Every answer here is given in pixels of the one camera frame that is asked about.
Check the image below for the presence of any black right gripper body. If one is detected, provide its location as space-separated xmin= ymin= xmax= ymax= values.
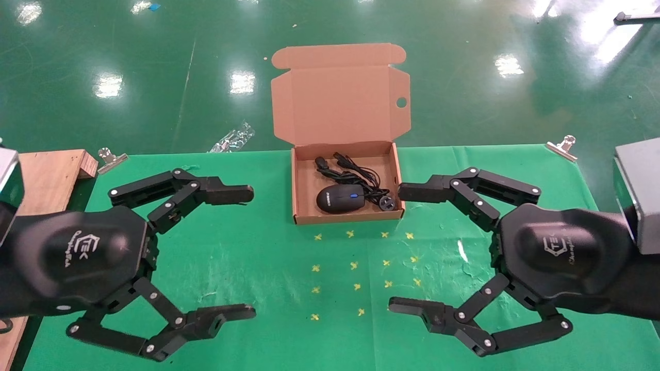
xmin=490 ymin=204 xmax=660 ymax=320

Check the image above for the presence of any wooden board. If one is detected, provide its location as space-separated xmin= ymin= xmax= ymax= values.
xmin=0 ymin=149 xmax=98 ymax=371

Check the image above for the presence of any black power cable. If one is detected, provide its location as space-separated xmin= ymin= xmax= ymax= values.
xmin=315 ymin=151 xmax=398 ymax=212

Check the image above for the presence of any black computer mouse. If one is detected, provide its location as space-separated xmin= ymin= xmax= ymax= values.
xmin=316 ymin=184 xmax=366 ymax=215

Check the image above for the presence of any clear plastic wrapper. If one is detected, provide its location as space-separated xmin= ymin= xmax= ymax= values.
xmin=208 ymin=122 xmax=255 ymax=154

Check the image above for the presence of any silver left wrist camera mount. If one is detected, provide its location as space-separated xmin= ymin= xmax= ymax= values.
xmin=0 ymin=147 xmax=25 ymax=243

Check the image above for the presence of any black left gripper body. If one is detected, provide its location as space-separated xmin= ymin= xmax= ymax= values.
xmin=0 ymin=205 xmax=158 ymax=318

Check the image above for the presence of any brown cardboard box with lid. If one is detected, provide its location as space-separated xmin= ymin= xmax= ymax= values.
xmin=271 ymin=43 xmax=411 ymax=225

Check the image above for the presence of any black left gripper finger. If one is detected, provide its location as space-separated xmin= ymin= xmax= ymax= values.
xmin=108 ymin=168 xmax=255 ymax=235
xmin=66 ymin=277 xmax=257 ymax=362

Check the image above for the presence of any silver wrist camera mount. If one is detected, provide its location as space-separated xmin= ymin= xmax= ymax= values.
xmin=614 ymin=137 xmax=660 ymax=256
xmin=0 ymin=147 xmax=25 ymax=243

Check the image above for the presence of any green table cloth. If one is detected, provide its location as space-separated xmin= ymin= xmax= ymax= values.
xmin=21 ymin=144 xmax=660 ymax=371

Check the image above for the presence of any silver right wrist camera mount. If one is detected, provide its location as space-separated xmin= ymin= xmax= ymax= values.
xmin=614 ymin=137 xmax=660 ymax=256

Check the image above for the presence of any silver binder clip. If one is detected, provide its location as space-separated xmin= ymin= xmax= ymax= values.
xmin=97 ymin=147 xmax=128 ymax=175
xmin=546 ymin=135 xmax=578 ymax=163

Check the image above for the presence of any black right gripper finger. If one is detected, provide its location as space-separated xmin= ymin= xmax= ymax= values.
xmin=388 ymin=273 xmax=574 ymax=357
xmin=398 ymin=166 xmax=542 ymax=232

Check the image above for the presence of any grey metal table foot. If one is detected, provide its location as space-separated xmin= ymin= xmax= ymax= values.
xmin=614 ymin=10 xmax=660 ymax=24

